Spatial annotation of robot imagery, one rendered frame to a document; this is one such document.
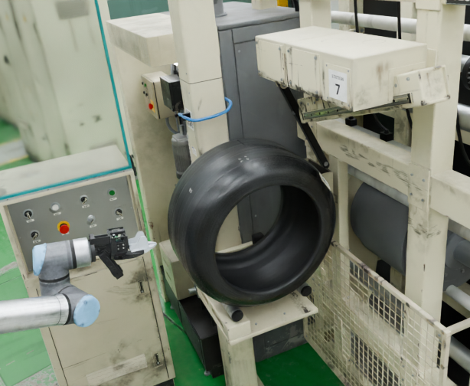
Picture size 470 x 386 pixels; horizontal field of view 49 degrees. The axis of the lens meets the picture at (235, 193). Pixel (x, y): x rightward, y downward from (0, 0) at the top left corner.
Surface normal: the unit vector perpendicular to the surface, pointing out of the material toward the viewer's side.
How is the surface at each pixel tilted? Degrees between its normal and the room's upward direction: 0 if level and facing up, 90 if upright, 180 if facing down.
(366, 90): 90
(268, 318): 0
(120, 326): 91
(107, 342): 89
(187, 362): 0
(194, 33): 90
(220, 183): 50
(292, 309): 0
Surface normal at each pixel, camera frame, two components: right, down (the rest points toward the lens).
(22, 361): -0.11, -0.90
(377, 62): 0.39, 0.36
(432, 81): 0.33, 0.06
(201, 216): -0.33, 0.01
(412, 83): -0.92, 0.26
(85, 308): 0.79, 0.18
